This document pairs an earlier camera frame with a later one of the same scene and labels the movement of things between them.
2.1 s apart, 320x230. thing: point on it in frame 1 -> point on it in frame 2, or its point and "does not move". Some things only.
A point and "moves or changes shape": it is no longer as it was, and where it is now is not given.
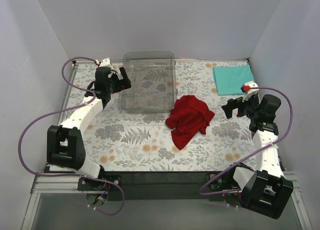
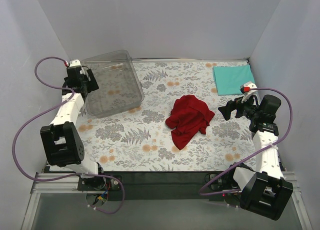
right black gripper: [239, 108] does not move
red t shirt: [189, 115] does not move
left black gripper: [119, 83] -> [87, 81]
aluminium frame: [49, 184] does not move
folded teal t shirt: [230, 80] does not move
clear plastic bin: [153, 78] moves or changes shape
